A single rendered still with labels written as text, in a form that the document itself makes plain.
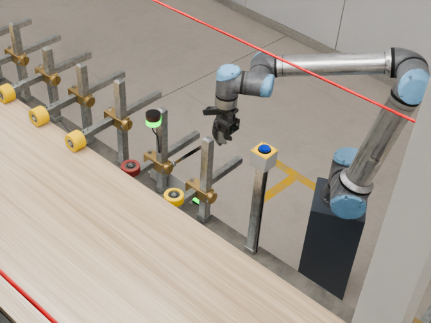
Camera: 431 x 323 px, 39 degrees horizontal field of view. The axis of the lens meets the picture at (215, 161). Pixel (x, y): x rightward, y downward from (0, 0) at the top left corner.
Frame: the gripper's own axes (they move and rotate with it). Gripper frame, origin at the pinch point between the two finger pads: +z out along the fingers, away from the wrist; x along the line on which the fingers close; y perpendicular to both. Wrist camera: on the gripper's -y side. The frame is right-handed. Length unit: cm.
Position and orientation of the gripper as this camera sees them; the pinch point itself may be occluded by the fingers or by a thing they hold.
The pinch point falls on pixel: (219, 142)
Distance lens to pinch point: 258.6
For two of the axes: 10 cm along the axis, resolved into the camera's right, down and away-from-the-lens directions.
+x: 6.4, -4.7, 6.1
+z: -0.5, 7.7, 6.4
